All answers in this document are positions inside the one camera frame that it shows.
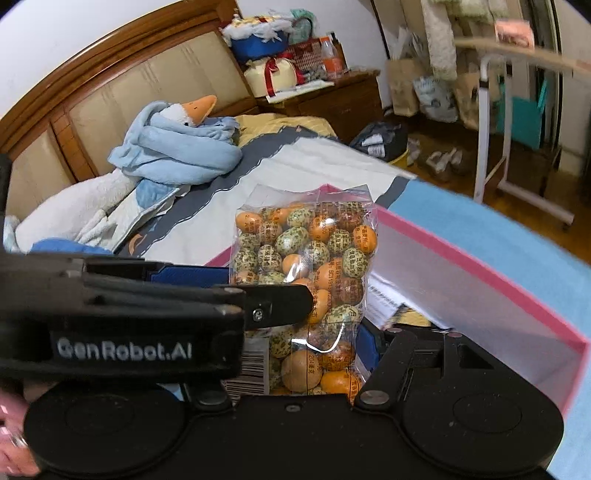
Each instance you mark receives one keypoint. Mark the bed quilt blue white orange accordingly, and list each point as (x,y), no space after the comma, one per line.
(297,159)

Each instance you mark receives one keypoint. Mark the wooden padded headboard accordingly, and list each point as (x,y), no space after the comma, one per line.
(63,129)

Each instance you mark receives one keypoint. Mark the black bag on floor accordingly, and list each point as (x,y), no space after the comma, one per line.
(382,140)

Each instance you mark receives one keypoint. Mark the pair of sneakers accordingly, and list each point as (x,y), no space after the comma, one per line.
(440,165)

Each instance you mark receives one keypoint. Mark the quail egg bag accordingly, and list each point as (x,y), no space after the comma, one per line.
(304,259)

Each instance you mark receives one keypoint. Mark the orange drink bottle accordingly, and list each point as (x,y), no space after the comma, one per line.
(331,59)

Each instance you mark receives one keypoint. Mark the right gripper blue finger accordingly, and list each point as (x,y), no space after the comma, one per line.
(386,356)

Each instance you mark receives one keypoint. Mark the blue basket with white stuffing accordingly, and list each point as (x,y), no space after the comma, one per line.
(254,38)

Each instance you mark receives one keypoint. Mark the black cracker pack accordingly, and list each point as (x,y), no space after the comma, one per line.
(408,316)

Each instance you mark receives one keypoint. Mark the printed paper sheet in box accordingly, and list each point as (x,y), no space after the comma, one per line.
(385,301)

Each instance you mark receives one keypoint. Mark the person left hand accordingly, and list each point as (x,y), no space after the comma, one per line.
(16,458)

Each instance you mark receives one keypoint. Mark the goose plush toy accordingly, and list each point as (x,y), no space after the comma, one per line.
(103,211)

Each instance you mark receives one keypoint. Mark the wooden top rolling desk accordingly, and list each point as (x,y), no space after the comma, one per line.
(496,52)

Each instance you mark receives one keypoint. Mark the dark wooden nightstand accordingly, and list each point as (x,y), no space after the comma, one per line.
(349,106)

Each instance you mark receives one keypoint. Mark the pink tissue box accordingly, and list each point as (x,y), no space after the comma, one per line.
(514,32)

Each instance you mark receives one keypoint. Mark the white printed plastic bag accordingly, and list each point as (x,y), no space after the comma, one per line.
(436,99)

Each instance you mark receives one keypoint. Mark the brown paper bag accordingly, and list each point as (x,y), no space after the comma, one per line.
(401,75)

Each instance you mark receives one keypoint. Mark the cream box with red ribbon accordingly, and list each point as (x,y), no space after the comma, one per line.
(271,75)

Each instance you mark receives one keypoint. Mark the teal tote bag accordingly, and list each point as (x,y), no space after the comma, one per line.
(527,117)

